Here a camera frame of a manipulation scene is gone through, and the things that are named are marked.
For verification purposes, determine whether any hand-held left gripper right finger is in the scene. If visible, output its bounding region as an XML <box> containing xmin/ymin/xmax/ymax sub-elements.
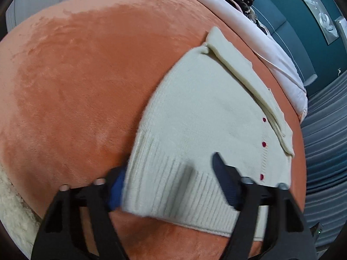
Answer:
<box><xmin>211</xmin><ymin>152</ymin><xmax>318</xmax><ymax>260</ymax></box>

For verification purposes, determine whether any silver framed wall picture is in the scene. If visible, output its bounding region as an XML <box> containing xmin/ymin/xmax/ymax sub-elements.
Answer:
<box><xmin>285</xmin><ymin>0</ymin><xmax>340</xmax><ymax>45</ymax></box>

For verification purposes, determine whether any grey pleated curtain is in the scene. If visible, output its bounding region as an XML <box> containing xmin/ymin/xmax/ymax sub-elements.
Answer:
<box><xmin>300</xmin><ymin>70</ymin><xmax>347</xmax><ymax>252</ymax></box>

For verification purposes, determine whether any cream fuzzy blanket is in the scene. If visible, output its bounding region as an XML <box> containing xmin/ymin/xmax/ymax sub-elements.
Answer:
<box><xmin>0</xmin><ymin>160</ymin><xmax>44</xmax><ymax>252</ymax></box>

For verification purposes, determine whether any cream knit cardigan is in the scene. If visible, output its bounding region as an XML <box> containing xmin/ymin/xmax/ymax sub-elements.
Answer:
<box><xmin>121</xmin><ymin>27</ymin><xmax>295</xmax><ymax>235</ymax></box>

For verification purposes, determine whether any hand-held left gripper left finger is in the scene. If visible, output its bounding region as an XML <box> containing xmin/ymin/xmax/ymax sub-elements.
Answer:
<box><xmin>31</xmin><ymin>166</ymin><xmax>130</xmax><ymax>260</ymax></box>

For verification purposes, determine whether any teal padded headboard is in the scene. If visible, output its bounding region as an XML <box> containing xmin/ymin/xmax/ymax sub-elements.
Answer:
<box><xmin>248</xmin><ymin>0</ymin><xmax>347</xmax><ymax>96</ymax></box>

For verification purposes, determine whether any orange plush blanket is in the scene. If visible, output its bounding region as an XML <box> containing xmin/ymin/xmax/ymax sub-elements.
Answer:
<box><xmin>0</xmin><ymin>0</ymin><xmax>307</xmax><ymax>260</ymax></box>

